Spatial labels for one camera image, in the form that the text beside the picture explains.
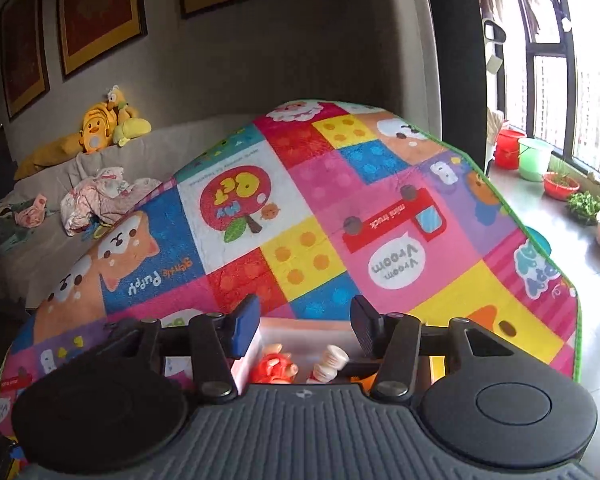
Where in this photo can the crumpled pink white cloth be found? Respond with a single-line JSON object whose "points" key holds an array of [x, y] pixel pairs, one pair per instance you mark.
{"points": [[105, 198]]}

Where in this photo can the red flower pot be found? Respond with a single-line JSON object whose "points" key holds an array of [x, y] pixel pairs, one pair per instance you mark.
{"points": [[559, 186]]}

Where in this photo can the yellow tiger plush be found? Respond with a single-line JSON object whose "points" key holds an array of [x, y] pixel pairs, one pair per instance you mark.
{"points": [[97, 129]]}

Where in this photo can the red plastic toy figure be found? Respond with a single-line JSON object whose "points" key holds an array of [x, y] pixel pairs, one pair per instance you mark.
{"points": [[274, 366]]}

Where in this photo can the grey sofa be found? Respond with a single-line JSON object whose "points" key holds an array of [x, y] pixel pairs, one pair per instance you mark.
{"points": [[45, 222]]}

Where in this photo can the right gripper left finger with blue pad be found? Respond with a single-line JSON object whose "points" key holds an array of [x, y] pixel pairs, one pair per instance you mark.
{"points": [[215, 340]]}

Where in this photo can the green plastic bucket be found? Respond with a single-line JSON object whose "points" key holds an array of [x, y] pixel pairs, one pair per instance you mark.
{"points": [[533, 158]]}

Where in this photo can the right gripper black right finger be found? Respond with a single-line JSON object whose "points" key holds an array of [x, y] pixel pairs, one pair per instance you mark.
{"points": [[394, 340]]}

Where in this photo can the orange toy in box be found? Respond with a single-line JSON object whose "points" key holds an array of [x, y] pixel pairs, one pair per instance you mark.
{"points": [[363, 374]]}

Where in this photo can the left red framed picture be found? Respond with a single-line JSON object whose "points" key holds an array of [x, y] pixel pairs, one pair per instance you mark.
{"points": [[23, 60]]}

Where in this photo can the pink rose plush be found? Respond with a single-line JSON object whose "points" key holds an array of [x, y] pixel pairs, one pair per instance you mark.
{"points": [[34, 215]]}

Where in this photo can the potted green plant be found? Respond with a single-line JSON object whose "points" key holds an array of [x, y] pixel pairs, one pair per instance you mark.
{"points": [[583, 207]]}

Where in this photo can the colourful cartoon play mat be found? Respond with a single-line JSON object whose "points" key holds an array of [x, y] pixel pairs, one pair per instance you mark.
{"points": [[306, 207]]}

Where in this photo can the white bottle toy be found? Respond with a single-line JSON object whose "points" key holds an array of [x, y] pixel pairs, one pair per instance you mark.
{"points": [[326, 369]]}

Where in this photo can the pink cardboard box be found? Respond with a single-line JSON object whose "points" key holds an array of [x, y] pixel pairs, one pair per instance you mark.
{"points": [[306, 342]]}

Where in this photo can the red gold framed picture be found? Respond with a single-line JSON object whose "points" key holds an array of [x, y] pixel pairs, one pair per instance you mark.
{"points": [[89, 30]]}

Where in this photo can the red plastic bucket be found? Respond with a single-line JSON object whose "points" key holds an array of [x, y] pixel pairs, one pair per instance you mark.
{"points": [[506, 155]]}

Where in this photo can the yellow green duck plush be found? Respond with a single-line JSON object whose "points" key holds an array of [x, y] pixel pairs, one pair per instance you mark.
{"points": [[129, 124]]}

